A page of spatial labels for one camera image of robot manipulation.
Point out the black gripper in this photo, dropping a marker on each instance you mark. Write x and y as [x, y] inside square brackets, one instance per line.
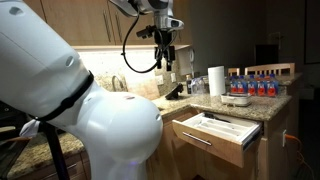
[165, 48]

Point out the wooden drawer with white tray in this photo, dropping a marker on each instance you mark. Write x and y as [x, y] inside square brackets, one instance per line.
[228, 141]

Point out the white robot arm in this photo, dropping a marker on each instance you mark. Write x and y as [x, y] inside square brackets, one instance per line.
[44, 77]

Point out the black utensil in drawer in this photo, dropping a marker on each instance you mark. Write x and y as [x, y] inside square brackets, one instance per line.
[212, 116]

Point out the dark bottle with label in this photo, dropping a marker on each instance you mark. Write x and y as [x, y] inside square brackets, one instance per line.
[188, 83]

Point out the sink faucet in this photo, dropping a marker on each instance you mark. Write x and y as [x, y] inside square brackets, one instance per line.
[117, 84]

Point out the white paper towel roll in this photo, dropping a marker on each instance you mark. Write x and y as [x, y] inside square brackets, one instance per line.
[216, 80]

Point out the white lidded container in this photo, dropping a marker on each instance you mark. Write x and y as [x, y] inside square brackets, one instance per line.
[241, 100]

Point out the wooden upper cabinets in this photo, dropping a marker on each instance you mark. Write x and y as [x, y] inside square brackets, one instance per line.
[106, 22]

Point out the pack of red-label water bottles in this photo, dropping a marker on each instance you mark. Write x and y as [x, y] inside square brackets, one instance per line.
[262, 86]

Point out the wooden chair backs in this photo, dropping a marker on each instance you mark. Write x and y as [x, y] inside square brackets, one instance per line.
[277, 69]

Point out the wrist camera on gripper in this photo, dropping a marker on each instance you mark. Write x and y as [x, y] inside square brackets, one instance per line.
[146, 32]

